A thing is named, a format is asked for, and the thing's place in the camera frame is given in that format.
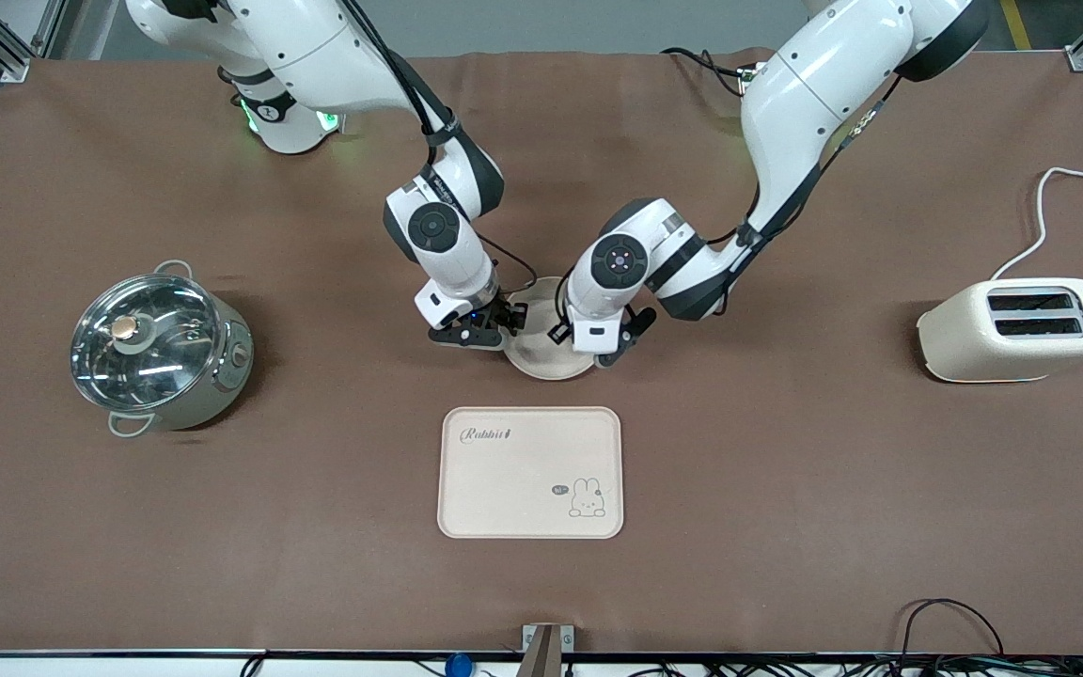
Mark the pale green electric pot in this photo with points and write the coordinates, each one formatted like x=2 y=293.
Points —
x=227 y=362

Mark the brown table mat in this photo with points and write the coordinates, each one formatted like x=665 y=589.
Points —
x=222 y=527

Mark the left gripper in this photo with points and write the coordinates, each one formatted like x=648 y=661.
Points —
x=636 y=328

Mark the glass pot lid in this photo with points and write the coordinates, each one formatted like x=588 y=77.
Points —
x=142 y=343

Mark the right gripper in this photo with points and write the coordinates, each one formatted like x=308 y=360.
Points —
x=507 y=315

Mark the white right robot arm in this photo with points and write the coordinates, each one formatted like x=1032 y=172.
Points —
x=316 y=47

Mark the blue round knob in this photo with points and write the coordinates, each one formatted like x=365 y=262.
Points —
x=458 y=667

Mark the cream rabbit print tray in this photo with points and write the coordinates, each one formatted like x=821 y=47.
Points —
x=530 y=472

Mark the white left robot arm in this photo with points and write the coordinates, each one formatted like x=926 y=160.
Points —
x=805 y=94

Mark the round cream plate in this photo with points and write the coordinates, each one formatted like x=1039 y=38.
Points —
x=541 y=357

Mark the cream two-slot toaster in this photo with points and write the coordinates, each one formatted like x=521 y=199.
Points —
x=1016 y=350

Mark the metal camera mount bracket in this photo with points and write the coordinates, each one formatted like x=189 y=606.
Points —
x=547 y=647

